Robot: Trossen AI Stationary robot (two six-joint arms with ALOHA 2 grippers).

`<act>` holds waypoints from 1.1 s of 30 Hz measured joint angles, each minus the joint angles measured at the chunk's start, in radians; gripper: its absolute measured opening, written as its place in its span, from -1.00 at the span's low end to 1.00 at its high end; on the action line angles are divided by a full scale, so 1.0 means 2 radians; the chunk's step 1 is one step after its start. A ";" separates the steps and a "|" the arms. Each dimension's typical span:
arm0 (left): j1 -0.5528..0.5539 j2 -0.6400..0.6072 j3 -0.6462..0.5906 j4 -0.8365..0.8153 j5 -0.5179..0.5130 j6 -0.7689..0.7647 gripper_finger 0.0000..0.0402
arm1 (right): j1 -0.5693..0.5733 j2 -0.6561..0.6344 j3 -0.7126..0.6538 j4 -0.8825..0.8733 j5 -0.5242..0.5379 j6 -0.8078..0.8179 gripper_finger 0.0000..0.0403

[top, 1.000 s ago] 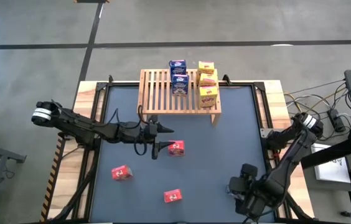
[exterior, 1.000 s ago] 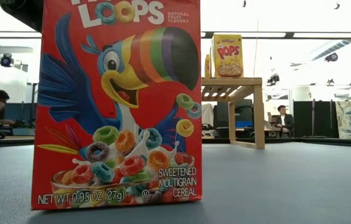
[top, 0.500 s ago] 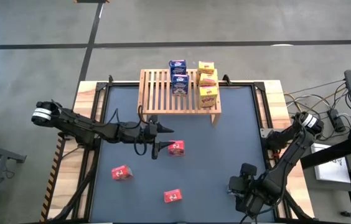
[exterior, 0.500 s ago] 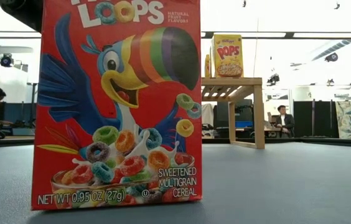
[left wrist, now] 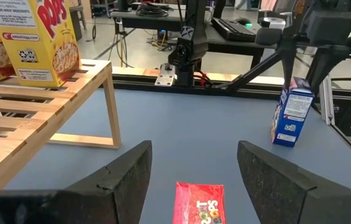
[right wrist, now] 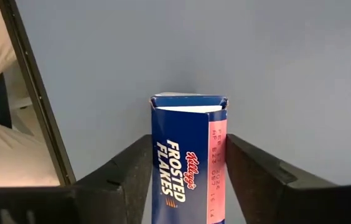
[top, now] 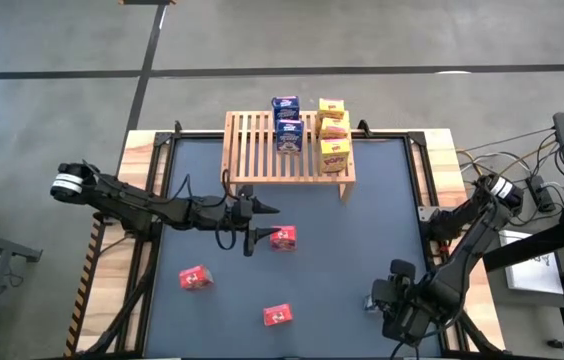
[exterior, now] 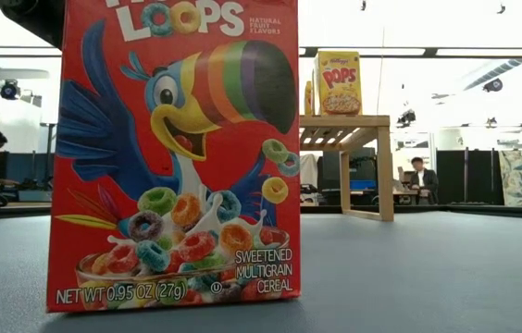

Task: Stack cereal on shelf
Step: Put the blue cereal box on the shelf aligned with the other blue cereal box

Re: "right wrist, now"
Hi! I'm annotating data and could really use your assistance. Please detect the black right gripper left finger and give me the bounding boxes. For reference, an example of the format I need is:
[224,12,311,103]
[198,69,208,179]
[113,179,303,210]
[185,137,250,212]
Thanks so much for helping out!
[0,134,154,224]

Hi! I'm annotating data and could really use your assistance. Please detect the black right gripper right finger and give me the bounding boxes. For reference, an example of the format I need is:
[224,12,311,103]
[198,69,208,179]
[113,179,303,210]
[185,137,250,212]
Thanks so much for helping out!
[225,133,351,224]

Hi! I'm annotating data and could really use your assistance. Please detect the blue Frosted Flakes cereal box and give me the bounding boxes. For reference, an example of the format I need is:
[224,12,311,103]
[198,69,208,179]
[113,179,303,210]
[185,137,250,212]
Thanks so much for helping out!
[149,91,228,224]

